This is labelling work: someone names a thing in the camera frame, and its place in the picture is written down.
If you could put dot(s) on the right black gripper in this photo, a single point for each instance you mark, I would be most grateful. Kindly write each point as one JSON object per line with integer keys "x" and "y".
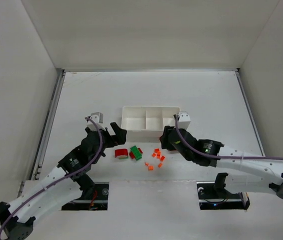
{"x": 168, "y": 138}

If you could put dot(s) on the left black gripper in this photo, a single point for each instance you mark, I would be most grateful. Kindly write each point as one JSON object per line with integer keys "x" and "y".
{"x": 108, "y": 138}

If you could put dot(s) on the red curved duplo brick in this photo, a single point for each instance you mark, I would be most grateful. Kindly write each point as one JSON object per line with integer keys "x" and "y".
{"x": 121, "y": 153}

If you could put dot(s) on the green duplo brick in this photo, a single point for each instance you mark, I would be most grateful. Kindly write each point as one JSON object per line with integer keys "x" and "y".
{"x": 134, "y": 149}

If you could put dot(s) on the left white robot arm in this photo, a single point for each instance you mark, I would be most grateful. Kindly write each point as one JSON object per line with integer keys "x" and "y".
{"x": 66, "y": 182}

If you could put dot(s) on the white three-compartment plastic bin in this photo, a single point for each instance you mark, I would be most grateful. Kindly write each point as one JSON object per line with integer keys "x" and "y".
{"x": 147, "y": 118}

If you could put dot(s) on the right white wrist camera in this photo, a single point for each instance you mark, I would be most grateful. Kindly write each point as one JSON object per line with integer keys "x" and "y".
{"x": 183, "y": 120}

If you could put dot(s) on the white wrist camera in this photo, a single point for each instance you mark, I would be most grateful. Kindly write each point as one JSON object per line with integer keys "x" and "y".
{"x": 97, "y": 117}
{"x": 183, "y": 120}

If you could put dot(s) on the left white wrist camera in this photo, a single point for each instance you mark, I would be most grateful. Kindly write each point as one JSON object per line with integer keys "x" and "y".
{"x": 97, "y": 117}

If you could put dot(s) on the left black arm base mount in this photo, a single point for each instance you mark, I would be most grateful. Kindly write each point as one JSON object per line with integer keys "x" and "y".
{"x": 96, "y": 201}

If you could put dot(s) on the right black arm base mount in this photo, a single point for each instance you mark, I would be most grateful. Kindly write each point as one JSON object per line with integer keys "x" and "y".
{"x": 212, "y": 195}

